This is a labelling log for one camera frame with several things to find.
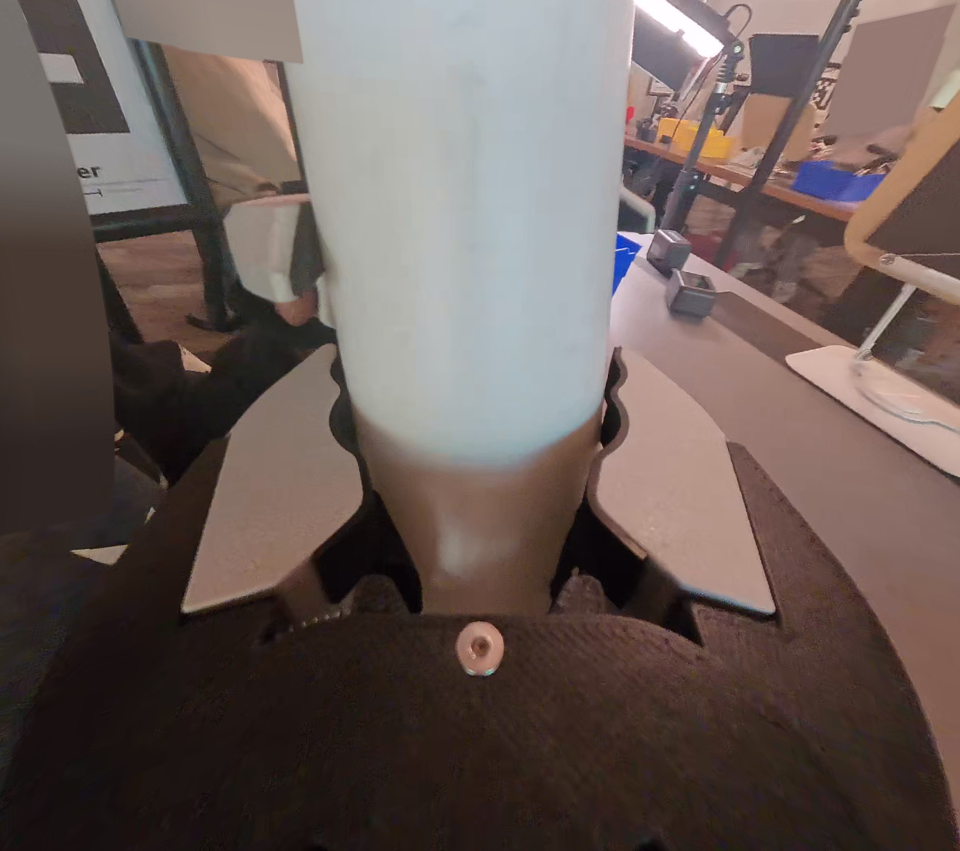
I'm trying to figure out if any small blue plastic bin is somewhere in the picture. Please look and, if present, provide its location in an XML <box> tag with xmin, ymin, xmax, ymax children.
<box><xmin>793</xmin><ymin>159</ymin><xmax>888</xmax><ymax>203</ymax></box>

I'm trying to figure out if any black panel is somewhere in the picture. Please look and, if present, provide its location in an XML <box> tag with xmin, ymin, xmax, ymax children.
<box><xmin>748</xmin><ymin>32</ymin><xmax>820</xmax><ymax>98</ymax></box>

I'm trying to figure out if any cardboard box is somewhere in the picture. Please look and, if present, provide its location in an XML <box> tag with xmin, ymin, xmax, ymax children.
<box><xmin>738</xmin><ymin>92</ymin><xmax>819</xmax><ymax>166</ymax></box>

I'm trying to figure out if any black stand pole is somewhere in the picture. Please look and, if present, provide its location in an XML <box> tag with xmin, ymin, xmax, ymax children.
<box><xmin>712</xmin><ymin>0</ymin><xmax>921</xmax><ymax>269</ymax></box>

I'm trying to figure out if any black board on white stand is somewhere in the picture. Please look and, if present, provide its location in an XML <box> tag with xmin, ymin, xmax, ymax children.
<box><xmin>786</xmin><ymin>104</ymin><xmax>960</xmax><ymax>479</ymax></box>

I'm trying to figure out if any white bottle with black cap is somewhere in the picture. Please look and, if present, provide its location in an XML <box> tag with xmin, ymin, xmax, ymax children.
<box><xmin>273</xmin><ymin>0</ymin><xmax>646</xmax><ymax>616</ymax></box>

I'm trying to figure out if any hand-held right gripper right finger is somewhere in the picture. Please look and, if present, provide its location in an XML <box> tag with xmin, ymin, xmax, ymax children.
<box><xmin>585</xmin><ymin>345</ymin><xmax>777</xmax><ymax>618</ymax></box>

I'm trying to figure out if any studio light panel on stand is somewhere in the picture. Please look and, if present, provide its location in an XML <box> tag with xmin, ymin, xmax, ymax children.
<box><xmin>632</xmin><ymin>0</ymin><xmax>753</xmax><ymax>233</ymax></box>

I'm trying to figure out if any yellow plastic bin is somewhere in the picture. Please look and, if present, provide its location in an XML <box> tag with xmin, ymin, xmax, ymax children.
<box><xmin>654</xmin><ymin>116</ymin><xmax>738</xmax><ymax>162</ymax></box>

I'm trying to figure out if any long wooden workbench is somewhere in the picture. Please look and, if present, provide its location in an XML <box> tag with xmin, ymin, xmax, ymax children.
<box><xmin>622</xmin><ymin>134</ymin><xmax>860</xmax><ymax>226</ymax></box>

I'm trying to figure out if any small dark grey box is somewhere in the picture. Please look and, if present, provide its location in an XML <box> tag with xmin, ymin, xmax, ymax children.
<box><xmin>664</xmin><ymin>268</ymin><xmax>723</xmax><ymax>321</ymax></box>

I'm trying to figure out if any tag poster on black stand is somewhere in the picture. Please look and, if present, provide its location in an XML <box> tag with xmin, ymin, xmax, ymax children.
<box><xmin>0</xmin><ymin>0</ymin><xmax>235</xmax><ymax>335</ymax></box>

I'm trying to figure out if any person's left hand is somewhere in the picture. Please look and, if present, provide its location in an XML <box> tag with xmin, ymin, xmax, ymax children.
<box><xmin>276</xmin><ymin>288</ymin><xmax>325</xmax><ymax>331</ymax></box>

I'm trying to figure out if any small grey box red stripe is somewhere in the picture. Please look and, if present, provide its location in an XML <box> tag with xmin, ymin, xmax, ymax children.
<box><xmin>646</xmin><ymin>227</ymin><xmax>693</xmax><ymax>280</ymax></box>

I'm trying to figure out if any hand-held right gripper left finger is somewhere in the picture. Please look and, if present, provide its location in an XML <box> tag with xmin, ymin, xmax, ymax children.
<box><xmin>180</xmin><ymin>343</ymin><xmax>369</xmax><ymax>617</ymax></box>

